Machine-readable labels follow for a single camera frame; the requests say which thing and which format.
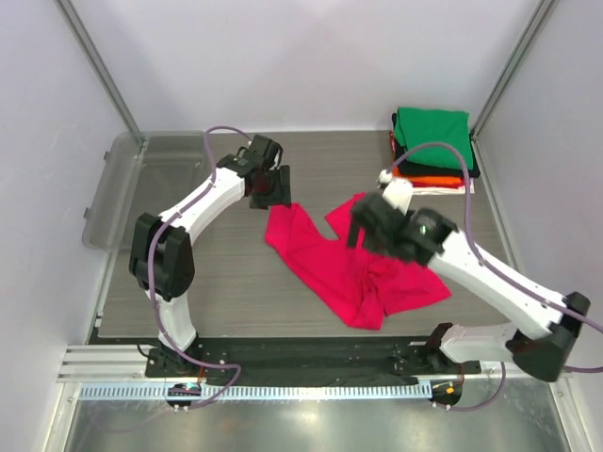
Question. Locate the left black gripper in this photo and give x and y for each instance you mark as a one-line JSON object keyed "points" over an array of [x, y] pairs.
{"points": [[283, 177]]}

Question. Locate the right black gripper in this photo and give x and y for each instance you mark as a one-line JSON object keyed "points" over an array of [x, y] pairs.
{"points": [[353, 233]]}

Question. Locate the crimson red t-shirt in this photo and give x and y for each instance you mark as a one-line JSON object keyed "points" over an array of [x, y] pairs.
{"points": [[361, 288]]}

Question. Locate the clear plastic bin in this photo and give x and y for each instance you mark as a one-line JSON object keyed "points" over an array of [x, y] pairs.
{"points": [[143, 174]]}

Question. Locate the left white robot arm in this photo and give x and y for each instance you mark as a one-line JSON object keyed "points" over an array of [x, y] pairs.
{"points": [[161, 256]]}

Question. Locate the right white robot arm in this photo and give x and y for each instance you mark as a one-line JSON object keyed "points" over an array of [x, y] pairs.
{"points": [[543, 325]]}

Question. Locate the orange folded t-shirt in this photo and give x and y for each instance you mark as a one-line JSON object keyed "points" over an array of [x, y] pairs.
{"points": [[420, 175]]}

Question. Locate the black folded t-shirt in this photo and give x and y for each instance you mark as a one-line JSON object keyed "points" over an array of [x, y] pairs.
{"points": [[412, 127]]}

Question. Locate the white folded t-shirt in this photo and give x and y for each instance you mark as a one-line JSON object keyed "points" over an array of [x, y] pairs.
{"points": [[443, 189]]}

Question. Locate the red folded t-shirt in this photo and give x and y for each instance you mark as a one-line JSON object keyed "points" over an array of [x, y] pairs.
{"points": [[393, 143]]}

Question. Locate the green folded t-shirt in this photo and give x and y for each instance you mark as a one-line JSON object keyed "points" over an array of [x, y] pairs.
{"points": [[417, 126]]}

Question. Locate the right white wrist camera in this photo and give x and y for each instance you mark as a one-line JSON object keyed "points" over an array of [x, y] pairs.
{"points": [[397, 192]]}

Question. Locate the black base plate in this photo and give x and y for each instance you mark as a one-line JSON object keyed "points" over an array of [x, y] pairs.
{"points": [[353, 361]]}

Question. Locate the slotted cable duct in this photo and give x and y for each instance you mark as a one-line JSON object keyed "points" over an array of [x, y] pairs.
{"points": [[171, 391]]}

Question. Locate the aluminium frame rail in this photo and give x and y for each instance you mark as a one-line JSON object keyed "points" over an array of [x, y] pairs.
{"points": [[112, 363]]}

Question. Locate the left aluminium corner post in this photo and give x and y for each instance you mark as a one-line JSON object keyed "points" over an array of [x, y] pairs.
{"points": [[84, 40]]}

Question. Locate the aluminium corner post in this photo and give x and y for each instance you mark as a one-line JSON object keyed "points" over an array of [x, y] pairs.
{"points": [[527, 38], [84, 40]]}

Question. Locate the right aluminium corner post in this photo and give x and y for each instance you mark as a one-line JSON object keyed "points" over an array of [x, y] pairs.
{"points": [[527, 38]]}

